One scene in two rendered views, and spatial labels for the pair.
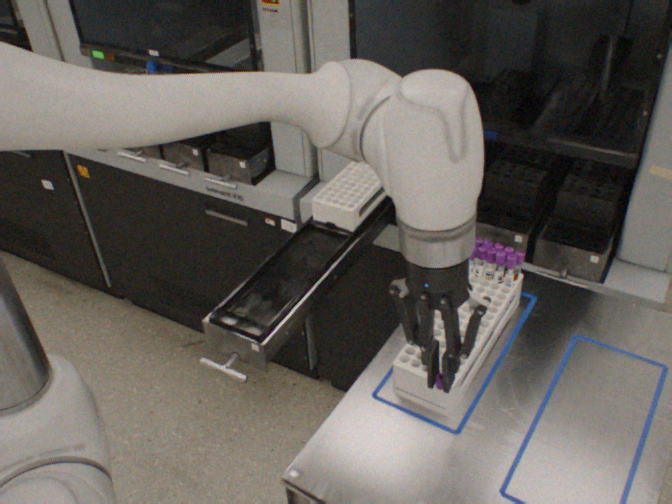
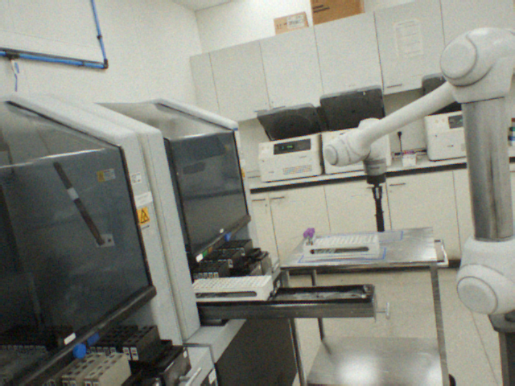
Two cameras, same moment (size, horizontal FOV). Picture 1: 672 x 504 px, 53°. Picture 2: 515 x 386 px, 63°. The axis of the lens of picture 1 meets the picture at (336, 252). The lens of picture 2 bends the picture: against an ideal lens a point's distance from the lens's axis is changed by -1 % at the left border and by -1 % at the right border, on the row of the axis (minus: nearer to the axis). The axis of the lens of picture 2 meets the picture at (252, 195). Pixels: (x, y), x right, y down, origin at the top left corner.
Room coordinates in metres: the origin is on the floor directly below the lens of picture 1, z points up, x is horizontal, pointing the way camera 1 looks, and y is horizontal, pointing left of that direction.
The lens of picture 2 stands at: (1.45, 1.39, 1.38)
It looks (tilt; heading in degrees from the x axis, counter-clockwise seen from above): 8 degrees down; 258
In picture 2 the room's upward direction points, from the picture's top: 10 degrees counter-clockwise
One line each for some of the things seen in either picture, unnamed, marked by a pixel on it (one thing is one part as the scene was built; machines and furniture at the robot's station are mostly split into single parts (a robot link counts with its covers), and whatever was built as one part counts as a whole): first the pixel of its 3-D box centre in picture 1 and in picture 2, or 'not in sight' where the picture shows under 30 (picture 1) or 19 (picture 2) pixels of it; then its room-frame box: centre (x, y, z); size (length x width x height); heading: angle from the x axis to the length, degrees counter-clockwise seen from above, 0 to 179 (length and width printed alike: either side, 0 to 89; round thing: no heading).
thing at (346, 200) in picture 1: (364, 184); (230, 290); (1.28, -0.07, 0.83); 0.30 x 0.10 x 0.06; 148
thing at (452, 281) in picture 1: (438, 278); (376, 184); (0.63, -0.12, 1.09); 0.08 x 0.07 x 0.09; 61
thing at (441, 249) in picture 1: (436, 230); (374, 166); (0.63, -0.12, 1.17); 0.09 x 0.09 x 0.06
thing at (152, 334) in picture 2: (244, 126); (146, 344); (1.57, 0.22, 0.85); 0.12 x 0.02 x 0.06; 58
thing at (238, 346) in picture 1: (325, 246); (280, 303); (1.13, 0.02, 0.78); 0.73 x 0.14 x 0.09; 148
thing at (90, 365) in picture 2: not in sight; (90, 375); (1.71, 0.31, 0.85); 0.12 x 0.02 x 0.06; 58
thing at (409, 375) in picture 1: (461, 329); (340, 248); (0.79, -0.20, 0.85); 0.30 x 0.10 x 0.06; 146
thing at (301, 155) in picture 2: not in sight; (293, 141); (0.17, -2.44, 1.22); 0.62 x 0.56 x 0.64; 56
